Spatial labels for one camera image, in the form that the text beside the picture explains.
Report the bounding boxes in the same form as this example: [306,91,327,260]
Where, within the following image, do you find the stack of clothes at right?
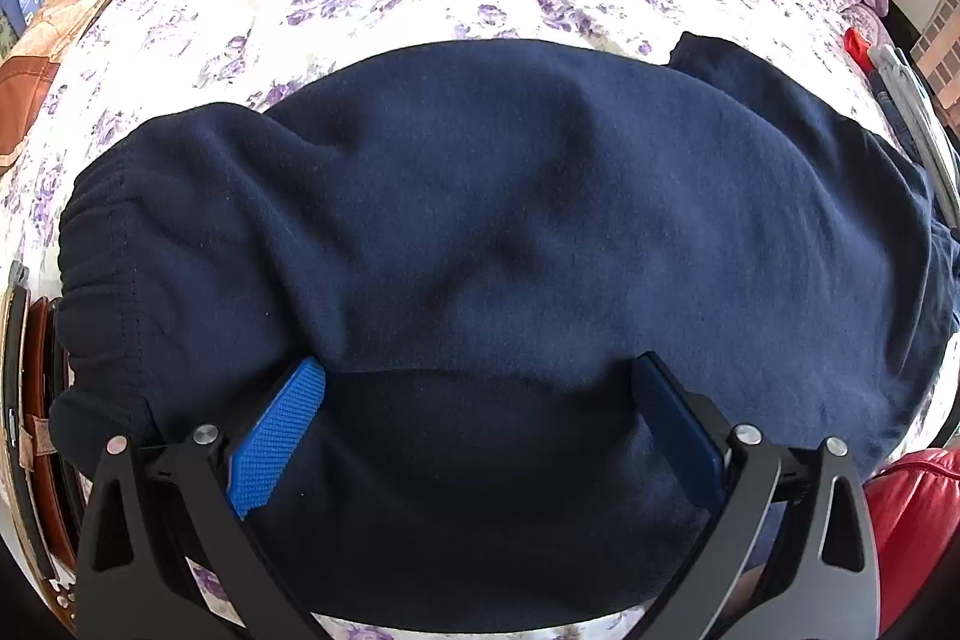
[866,44,960,202]

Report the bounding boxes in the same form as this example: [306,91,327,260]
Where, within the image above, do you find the red padded cloth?
[862,449,960,640]

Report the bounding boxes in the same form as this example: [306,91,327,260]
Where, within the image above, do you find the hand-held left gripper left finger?
[75,355,331,640]

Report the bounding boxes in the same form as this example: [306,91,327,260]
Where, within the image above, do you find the brown belts stack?
[0,263,95,615]

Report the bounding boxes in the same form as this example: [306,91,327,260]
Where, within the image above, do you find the checked beige curtain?
[909,0,960,120]

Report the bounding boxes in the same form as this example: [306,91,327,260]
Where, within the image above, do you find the navy blue pants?
[49,32,960,633]

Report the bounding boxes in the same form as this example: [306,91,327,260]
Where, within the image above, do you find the orange brown blanket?
[0,0,132,176]

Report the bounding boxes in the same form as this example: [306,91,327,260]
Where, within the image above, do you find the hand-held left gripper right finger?
[630,351,882,640]

